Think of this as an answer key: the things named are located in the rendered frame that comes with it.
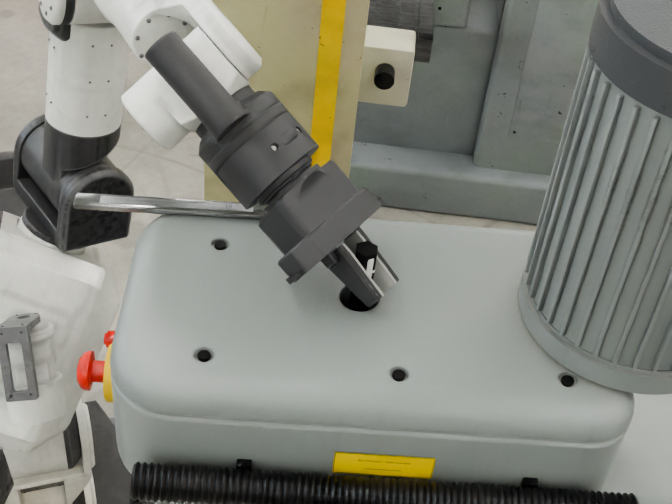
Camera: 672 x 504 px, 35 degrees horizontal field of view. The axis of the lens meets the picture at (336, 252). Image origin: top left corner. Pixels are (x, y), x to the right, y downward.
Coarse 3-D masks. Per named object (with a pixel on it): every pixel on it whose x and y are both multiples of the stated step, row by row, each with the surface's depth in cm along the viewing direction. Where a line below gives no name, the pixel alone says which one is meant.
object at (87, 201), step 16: (80, 208) 104; (96, 208) 104; (112, 208) 104; (128, 208) 104; (144, 208) 104; (160, 208) 105; (176, 208) 105; (192, 208) 105; (208, 208) 105; (224, 208) 105; (240, 208) 106; (256, 208) 106
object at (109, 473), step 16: (96, 416) 251; (96, 432) 247; (112, 432) 248; (96, 448) 244; (112, 448) 244; (96, 464) 241; (112, 464) 241; (96, 480) 238; (112, 480) 238; (128, 480) 238; (96, 496) 234; (112, 496) 235; (128, 496) 235
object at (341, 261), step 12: (336, 252) 94; (348, 252) 94; (324, 264) 95; (336, 264) 94; (348, 264) 94; (360, 264) 95; (336, 276) 96; (348, 276) 95; (360, 276) 94; (360, 288) 95; (372, 288) 94; (372, 300) 95
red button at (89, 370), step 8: (88, 352) 106; (80, 360) 105; (88, 360) 105; (96, 360) 106; (80, 368) 104; (88, 368) 104; (96, 368) 105; (80, 376) 104; (88, 376) 104; (96, 376) 105; (80, 384) 105; (88, 384) 105
